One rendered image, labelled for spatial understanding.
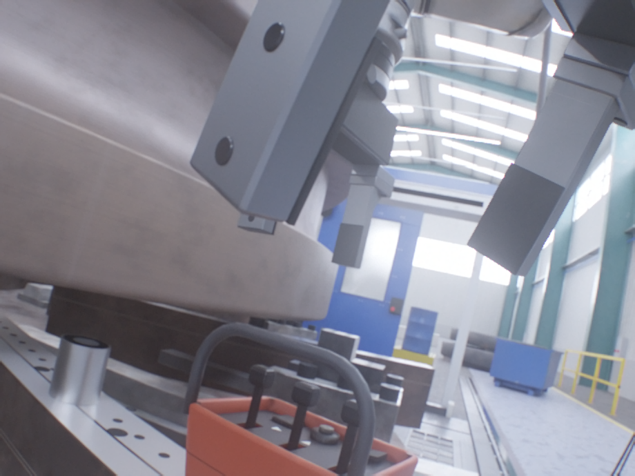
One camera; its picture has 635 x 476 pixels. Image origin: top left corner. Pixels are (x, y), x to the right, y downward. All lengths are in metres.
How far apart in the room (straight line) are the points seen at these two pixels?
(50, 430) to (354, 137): 0.56
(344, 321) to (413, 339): 3.70
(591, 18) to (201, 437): 0.42
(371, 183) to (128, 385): 1.56
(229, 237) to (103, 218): 0.33
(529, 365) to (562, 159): 9.63
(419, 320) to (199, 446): 8.78
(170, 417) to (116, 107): 1.16
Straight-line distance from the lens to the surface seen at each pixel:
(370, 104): 0.42
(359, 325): 5.61
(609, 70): 0.21
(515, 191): 0.20
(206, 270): 1.03
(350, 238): 0.44
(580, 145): 0.20
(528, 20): 0.48
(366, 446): 0.35
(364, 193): 0.45
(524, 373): 9.83
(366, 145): 0.41
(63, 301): 2.72
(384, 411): 1.47
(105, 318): 2.65
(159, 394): 1.81
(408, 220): 5.68
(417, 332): 9.17
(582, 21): 0.21
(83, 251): 0.85
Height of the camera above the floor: 0.94
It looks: 6 degrees up
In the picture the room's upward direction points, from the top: 14 degrees clockwise
